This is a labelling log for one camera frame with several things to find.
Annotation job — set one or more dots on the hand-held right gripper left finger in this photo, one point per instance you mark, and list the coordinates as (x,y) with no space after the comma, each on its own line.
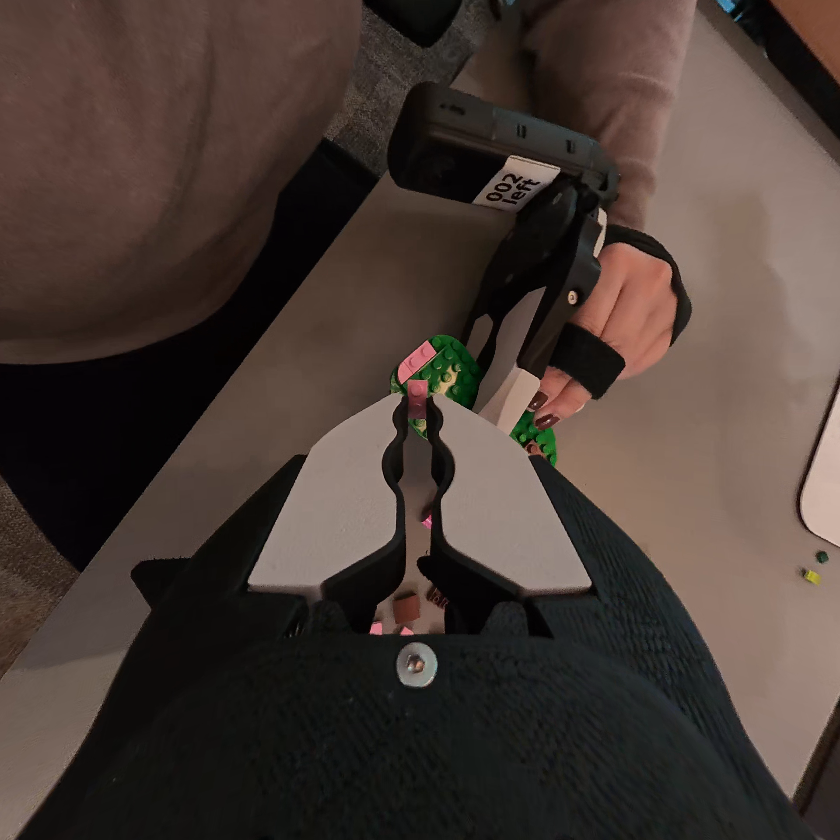
(321,512)

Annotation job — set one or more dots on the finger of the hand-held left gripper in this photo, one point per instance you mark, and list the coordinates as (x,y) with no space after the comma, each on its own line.
(518,334)
(518,400)

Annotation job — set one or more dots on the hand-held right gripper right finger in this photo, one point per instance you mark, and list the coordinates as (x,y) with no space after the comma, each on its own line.
(512,512)

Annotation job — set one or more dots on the green lego baseplate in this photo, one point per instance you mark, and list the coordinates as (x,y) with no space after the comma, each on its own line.
(453,364)

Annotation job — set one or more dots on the small pink lego plate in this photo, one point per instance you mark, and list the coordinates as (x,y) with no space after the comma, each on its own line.
(417,400)

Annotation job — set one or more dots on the person's left forearm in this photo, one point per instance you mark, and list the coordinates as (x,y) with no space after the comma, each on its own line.
(610,79)

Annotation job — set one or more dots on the light pink lego tile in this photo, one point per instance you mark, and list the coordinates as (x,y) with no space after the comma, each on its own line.
(417,364)

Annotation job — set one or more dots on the person's left hand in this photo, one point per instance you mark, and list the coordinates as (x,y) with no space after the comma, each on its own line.
(630,308)

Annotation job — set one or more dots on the person's black trousers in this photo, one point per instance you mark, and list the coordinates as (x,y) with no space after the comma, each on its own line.
(131,426)

